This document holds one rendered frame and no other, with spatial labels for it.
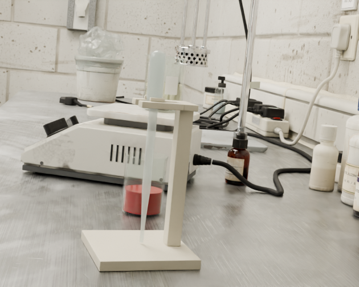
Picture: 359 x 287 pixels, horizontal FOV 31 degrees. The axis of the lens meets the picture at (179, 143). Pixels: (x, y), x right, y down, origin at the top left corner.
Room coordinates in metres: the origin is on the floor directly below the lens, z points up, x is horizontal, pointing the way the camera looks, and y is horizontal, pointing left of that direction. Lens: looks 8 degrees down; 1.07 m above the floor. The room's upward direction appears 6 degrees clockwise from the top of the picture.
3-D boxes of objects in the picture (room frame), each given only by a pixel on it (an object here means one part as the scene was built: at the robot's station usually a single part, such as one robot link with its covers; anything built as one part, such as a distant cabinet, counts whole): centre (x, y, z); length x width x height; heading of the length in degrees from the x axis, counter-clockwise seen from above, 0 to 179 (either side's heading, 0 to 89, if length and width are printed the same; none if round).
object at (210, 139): (1.23, 0.00, 0.91); 0.30 x 0.20 x 0.01; 100
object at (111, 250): (0.51, 0.02, 0.96); 0.08 x 0.08 x 0.13; 19
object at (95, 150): (0.82, 0.07, 0.94); 0.22 x 0.13 x 0.08; 78
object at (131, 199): (0.64, 0.03, 0.93); 0.04 x 0.04 x 0.06
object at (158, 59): (0.50, 0.02, 1.04); 0.01 x 0.01 x 0.04; 19
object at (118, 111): (0.81, 0.05, 0.98); 0.12 x 0.12 x 0.01; 78
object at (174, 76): (0.82, 0.03, 1.02); 0.06 x 0.05 x 0.08; 53
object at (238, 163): (0.84, -0.08, 0.93); 0.03 x 0.03 x 0.07
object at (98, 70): (1.88, 0.25, 1.01); 0.14 x 0.14 x 0.21
